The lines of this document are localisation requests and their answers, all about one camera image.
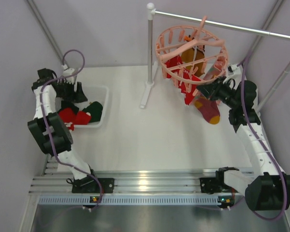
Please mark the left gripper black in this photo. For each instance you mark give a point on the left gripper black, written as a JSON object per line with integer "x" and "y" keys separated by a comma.
{"x": 77, "y": 97}

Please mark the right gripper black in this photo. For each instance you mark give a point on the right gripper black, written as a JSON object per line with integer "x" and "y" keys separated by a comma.
{"x": 208, "y": 89}

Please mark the dark green sock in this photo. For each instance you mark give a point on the dark green sock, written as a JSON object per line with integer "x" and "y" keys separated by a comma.
{"x": 95, "y": 110}

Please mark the pink round clip hanger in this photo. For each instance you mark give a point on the pink round clip hanger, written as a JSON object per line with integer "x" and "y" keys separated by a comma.
{"x": 172, "y": 42}

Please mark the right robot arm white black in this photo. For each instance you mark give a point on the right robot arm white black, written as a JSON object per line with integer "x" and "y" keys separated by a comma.
{"x": 270, "y": 187}

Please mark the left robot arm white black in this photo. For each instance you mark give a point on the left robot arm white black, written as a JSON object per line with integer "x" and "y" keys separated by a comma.
{"x": 49, "y": 130}

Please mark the black sock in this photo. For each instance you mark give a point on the black sock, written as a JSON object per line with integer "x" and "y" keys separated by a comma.
{"x": 67, "y": 104}

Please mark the white plastic basket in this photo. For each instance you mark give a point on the white plastic basket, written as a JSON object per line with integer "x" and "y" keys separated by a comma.
{"x": 99, "y": 93}

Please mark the pink striped yellow-toe sock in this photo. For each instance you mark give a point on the pink striped yellow-toe sock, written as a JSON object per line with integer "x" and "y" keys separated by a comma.
{"x": 207, "y": 108}

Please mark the red santa sock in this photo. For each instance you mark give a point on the red santa sock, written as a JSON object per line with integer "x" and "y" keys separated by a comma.
{"x": 71, "y": 119}

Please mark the mustard hanging sock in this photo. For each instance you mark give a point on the mustard hanging sock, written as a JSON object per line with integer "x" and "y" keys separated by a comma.
{"x": 192, "y": 55}

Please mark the silver clothes rack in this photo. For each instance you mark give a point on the silver clothes rack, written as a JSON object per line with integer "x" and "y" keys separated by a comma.
{"x": 153, "y": 63}

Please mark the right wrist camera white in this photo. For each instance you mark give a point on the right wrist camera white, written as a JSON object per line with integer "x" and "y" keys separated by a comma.
{"x": 234, "y": 69}

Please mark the left black mount plate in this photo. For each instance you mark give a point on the left black mount plate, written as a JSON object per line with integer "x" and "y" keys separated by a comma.
{"x": 89, "y": 185}

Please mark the black mount plate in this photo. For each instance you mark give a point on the black mount plate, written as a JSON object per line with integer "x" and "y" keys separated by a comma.
{"x": 210, "y": 185}
{"x": 89, "y": 185}

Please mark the right black mount plate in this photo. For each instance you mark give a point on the right black mount plate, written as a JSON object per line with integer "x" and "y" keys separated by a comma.
{"x": 210, "y": 185}

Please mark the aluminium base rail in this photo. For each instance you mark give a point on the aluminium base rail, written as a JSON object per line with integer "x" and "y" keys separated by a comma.
{"x": 134, "y": 188}

